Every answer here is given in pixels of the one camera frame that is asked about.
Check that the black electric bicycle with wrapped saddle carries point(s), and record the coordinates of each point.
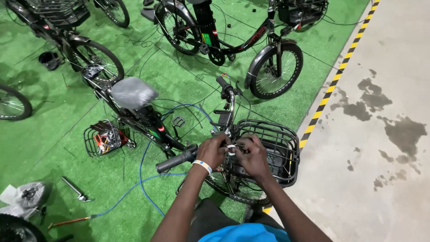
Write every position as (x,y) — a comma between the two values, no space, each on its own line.
(151,124)

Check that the black bicycle with rear basket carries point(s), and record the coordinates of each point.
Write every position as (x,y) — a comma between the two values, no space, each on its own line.
(67,33)

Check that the yellow black striped floor tape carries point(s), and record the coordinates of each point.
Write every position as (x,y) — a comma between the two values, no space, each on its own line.
(331,84)

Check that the person's left fingers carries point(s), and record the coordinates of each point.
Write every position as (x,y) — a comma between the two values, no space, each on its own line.
(221,143)

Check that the black bicycle wheel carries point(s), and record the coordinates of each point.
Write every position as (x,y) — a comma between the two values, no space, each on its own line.
(12,102)

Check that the person's black trousers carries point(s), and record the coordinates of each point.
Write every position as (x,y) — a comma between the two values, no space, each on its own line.
(215,218)

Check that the black bicycle pedal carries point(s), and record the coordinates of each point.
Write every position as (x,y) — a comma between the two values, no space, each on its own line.
(178,121)

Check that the person's blue shirt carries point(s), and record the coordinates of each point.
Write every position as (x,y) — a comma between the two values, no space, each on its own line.
(247,233)

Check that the white wristband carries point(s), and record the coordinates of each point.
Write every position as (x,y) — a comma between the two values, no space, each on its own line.
(202,165)

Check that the person's right fingers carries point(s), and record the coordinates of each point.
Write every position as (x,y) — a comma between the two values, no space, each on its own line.
(242,146)

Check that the person's left hand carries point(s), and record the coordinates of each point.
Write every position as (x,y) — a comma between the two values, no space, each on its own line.
(211,152)

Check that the black plastic part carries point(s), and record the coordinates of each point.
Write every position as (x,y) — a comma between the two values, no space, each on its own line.
(50,59)

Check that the green artificial grass mat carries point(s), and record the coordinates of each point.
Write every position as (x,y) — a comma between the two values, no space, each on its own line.
(67,151)

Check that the black electric bicycle with green label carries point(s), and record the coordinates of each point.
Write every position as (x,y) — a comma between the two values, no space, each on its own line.
(231,40)

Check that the plastic bag with black parts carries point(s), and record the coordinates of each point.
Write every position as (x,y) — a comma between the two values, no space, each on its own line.
(25,198)

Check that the person's right hand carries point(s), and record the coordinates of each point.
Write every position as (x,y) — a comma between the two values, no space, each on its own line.
(252,158)

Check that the silver metal seat post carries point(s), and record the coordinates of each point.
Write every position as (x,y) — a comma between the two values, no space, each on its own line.
(75,190)

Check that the plastic wrapped bicycle saddle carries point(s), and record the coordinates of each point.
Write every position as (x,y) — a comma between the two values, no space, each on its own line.
(133,92)

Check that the black bicycle tyre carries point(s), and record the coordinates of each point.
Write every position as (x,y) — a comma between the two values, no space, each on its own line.
(16,228)

